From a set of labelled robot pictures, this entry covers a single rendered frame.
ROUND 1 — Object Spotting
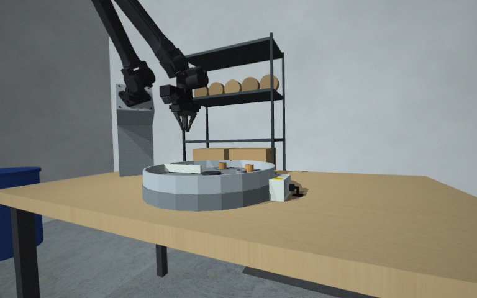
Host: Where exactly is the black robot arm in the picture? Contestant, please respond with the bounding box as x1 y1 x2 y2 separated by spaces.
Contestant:
92 0 209 107

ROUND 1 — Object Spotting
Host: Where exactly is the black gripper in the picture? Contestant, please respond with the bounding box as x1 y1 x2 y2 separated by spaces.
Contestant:
169 92 201 132

